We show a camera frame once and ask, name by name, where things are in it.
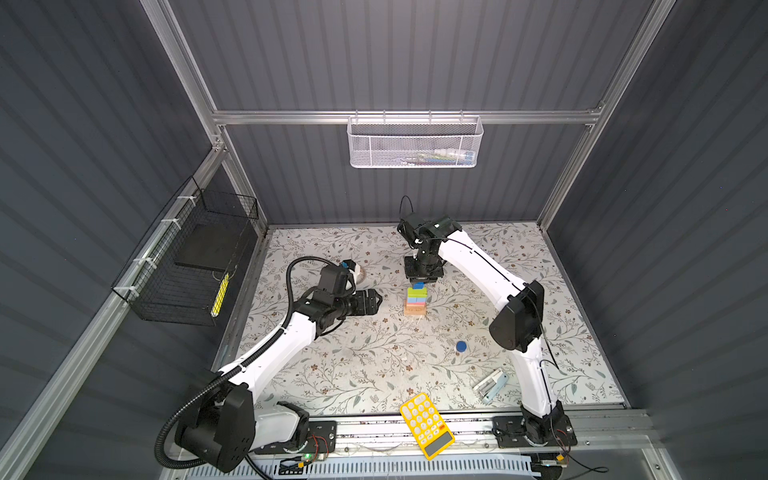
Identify green block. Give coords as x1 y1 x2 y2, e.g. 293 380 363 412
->
407 288 428 299

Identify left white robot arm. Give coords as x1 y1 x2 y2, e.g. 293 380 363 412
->
154 259 383 472

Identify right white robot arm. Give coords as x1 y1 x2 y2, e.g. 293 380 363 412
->
397 213 565 445

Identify tape roll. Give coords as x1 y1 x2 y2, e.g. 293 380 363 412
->
353 265 366 285

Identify pens in white basket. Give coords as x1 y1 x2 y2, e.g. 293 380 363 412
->
396 149 477 168

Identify yellow calculator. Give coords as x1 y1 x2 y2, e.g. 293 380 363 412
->
400 393 455 461

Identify yellow marker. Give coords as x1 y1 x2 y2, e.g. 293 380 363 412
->
209 273 231 318

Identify white light-blue stapler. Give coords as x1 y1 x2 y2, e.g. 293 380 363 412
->
473 369 509 405

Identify white wire basket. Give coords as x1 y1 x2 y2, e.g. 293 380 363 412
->
346 116 484 169

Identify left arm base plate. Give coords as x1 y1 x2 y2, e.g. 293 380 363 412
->
253 420 338 455

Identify black wire basket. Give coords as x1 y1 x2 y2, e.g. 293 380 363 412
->
113 180 260 327

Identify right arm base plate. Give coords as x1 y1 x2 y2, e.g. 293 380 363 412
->
491 414 578 448

